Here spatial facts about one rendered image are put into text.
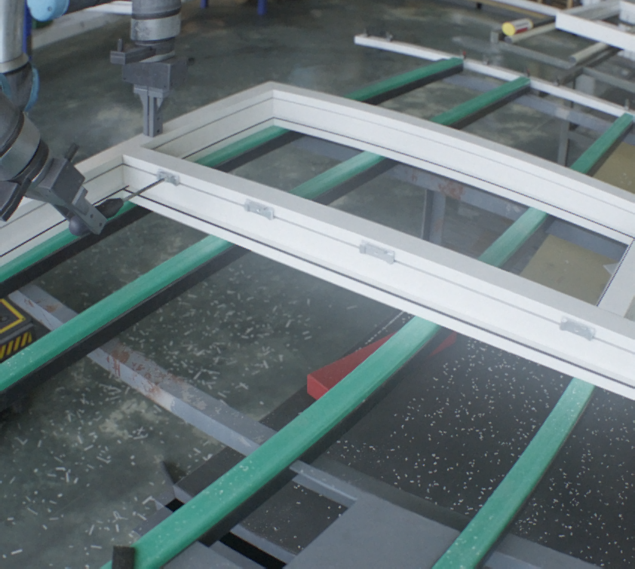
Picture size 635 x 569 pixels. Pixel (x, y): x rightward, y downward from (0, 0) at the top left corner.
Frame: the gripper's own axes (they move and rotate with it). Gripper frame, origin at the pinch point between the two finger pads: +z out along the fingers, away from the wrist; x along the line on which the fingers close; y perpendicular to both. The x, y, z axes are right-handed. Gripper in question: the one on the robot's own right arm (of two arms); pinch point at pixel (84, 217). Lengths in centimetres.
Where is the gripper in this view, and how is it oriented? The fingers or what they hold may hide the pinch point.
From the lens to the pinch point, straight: 115.1
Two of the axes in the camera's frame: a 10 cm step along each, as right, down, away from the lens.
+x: -8.2, -1.9, 5.4
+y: 4.1, -8.6, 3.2
